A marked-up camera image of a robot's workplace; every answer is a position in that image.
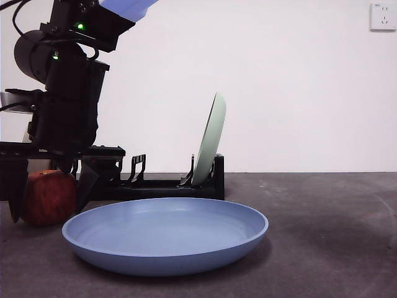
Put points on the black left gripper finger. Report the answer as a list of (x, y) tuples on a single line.
[(18, 186), (87, 180)]

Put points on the red apple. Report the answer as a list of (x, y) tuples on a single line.
[(49, 198)]

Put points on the blue plate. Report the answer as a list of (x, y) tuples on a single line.
[(164, 236)]

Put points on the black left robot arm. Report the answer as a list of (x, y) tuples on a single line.
[(71, 77)]

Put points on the beige plate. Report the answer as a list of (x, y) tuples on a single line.
[(38, 164)]

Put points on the black plate rack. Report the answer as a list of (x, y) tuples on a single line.
[(161, 192)]

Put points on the green plate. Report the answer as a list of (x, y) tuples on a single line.
[(211, 139)]

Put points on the blue plastic cover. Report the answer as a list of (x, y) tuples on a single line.
[(130, 7)]

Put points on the white wall socket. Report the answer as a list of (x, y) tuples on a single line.
[(383, 17)]

